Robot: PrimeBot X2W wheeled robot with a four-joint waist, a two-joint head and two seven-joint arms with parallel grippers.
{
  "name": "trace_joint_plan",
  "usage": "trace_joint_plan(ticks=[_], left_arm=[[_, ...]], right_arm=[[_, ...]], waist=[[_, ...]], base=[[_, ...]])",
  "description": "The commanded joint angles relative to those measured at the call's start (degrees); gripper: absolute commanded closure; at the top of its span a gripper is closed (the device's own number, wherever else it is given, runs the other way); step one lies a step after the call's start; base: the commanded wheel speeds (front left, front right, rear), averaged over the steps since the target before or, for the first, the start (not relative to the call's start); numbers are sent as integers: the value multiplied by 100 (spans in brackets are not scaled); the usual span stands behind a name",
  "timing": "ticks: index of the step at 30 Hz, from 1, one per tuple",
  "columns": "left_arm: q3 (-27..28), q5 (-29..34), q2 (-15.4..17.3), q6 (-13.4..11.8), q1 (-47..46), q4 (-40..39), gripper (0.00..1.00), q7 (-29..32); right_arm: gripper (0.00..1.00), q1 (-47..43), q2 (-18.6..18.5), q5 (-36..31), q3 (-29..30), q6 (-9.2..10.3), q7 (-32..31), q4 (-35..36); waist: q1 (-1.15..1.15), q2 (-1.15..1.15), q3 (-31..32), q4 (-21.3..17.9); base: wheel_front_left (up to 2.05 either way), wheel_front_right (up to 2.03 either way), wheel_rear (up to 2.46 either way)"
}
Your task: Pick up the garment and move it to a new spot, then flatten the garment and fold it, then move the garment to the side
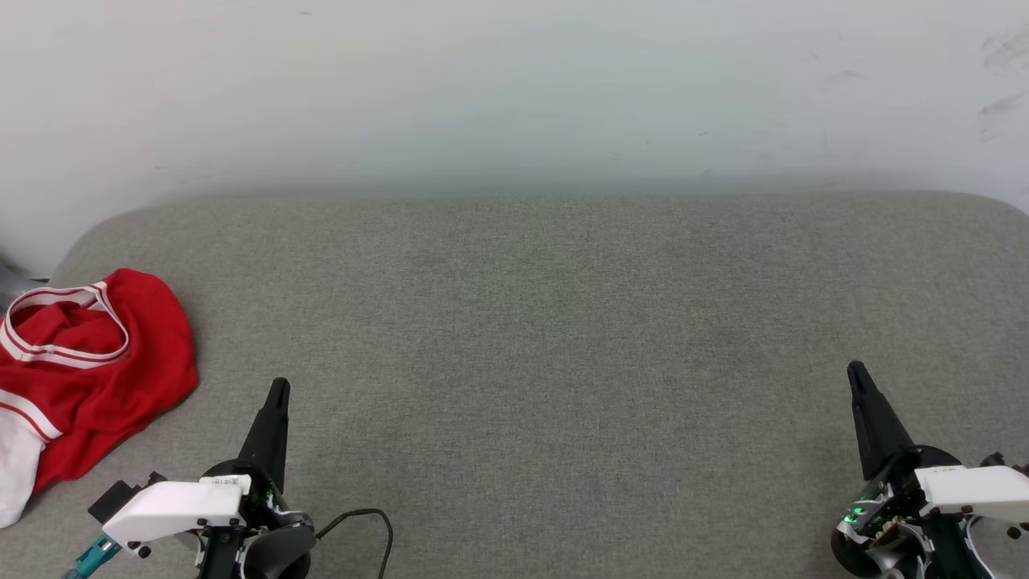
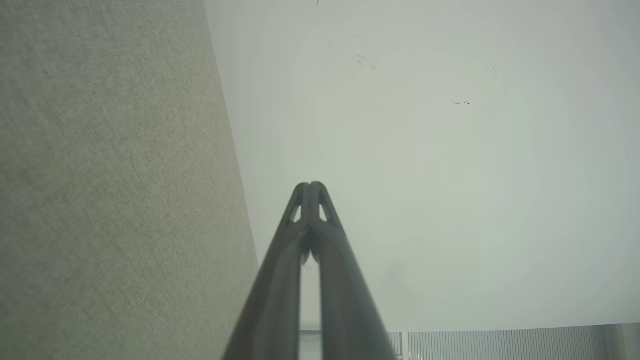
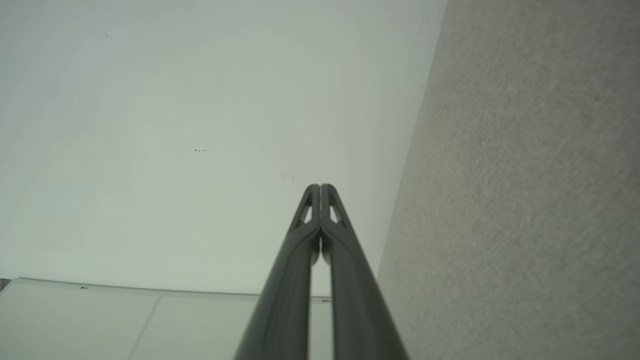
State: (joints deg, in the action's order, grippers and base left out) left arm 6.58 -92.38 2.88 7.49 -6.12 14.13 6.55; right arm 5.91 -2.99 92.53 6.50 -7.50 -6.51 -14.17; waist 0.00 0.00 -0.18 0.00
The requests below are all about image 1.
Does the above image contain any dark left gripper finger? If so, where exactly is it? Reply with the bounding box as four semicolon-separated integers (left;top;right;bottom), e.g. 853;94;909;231
265;378;292;493
238;378;282;488

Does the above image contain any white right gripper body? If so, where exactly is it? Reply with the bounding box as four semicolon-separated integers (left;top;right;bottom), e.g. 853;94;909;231
836;445;1029;579

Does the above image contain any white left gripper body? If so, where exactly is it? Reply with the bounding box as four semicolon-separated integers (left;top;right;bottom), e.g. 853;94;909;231
103;458;292;579

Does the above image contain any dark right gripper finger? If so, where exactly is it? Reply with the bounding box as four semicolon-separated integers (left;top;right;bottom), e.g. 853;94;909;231
847;361;885;482
857;361;918;477

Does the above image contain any red basketball jersey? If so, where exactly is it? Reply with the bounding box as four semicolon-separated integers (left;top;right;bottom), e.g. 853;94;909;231
0;268;199;529

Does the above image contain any teal left camera connector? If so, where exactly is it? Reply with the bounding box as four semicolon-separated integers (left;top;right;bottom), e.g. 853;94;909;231
64;534;122;579

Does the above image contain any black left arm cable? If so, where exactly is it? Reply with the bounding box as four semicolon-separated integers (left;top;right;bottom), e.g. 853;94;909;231
314;508;395;579

